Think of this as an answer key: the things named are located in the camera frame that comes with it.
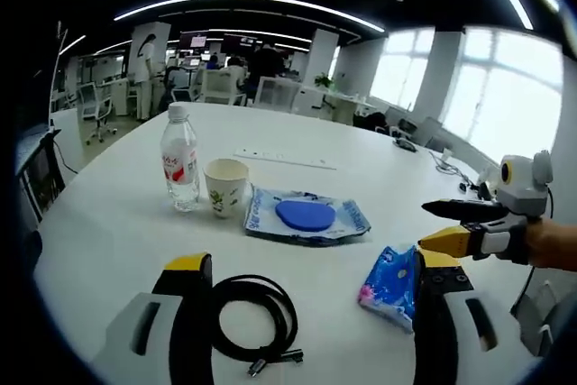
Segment white table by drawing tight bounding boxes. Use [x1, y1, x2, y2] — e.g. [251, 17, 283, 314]
[33, 100, 542, 385]

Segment white cloth bag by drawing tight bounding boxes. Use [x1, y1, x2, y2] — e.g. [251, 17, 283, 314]
[477, 163, 501, 197]

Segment dark framed screen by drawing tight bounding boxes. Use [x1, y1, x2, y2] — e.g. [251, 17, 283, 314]
[15, 127, 67, 224]

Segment white office chair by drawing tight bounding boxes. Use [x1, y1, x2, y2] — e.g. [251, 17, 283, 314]
[511, 280, 564, 354]
[254, 76, 301, 111]
[78, 82, 118, 145]
[200, 69, 247, 106]

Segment narrow bright window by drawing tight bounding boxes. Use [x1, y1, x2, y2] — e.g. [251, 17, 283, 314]
[371, 28, 434, 111]

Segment person's right hand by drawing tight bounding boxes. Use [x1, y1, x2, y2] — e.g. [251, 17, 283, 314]
[517, 216, 577, 274]

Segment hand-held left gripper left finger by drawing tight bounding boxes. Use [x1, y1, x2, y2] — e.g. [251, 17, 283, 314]
[91, 252, 215, 385]

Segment clear water bottle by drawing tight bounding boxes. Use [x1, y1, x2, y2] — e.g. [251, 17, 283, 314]
[160, 104, 201, 214]

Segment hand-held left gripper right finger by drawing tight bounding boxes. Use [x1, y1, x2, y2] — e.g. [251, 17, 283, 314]
[412, 249, 542, 385]

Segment white paper cup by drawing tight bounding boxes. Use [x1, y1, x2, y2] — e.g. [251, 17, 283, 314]
[202, 158, 250, 219]

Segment white office desk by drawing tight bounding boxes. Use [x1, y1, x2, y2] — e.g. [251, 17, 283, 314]
[297, 85, 375, 124]

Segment white power strip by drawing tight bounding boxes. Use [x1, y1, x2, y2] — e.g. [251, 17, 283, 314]
[234, 146, 338, 171]

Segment blue tissue pack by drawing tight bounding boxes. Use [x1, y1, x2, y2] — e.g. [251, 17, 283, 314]
[358, 244, 423, 335]

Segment tangled table cables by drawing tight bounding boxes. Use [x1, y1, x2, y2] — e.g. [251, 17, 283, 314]
[427, 150, 479, 179]

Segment large bright window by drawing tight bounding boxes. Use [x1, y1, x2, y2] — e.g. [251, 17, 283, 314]
[444, 28, 564, 165]

